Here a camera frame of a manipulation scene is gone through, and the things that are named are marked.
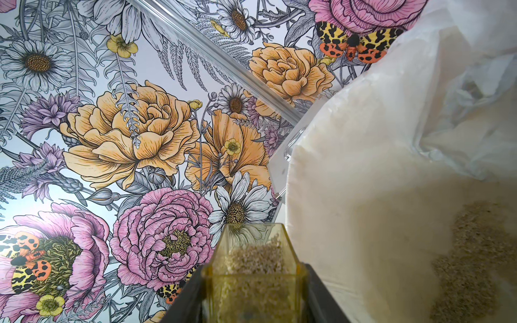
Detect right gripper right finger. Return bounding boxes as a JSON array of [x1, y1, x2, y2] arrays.
[[304, 264, 351, 323]]

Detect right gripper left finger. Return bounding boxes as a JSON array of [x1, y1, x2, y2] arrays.
[[160, 274, 205, 323]]

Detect translucent yellow shavings tray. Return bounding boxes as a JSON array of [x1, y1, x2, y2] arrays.
[[201, 223, 308, 322]]

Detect white lined trash bin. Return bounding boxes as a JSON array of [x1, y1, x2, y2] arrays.
[[287, 1, 516, 322]]

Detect silver aluminium case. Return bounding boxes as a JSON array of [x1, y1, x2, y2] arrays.
[[268, 98, 328, 199]]

